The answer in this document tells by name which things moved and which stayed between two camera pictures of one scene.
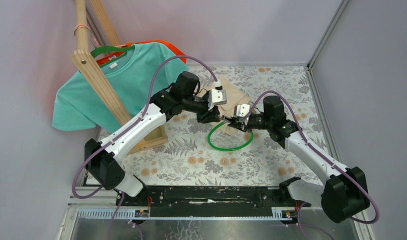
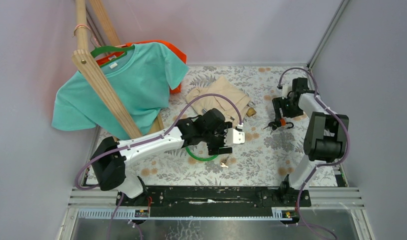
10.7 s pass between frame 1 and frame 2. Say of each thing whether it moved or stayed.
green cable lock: moved
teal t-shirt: stayed
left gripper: moved
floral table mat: stayed
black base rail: stayed
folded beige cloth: stayed
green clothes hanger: stayed
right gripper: moved
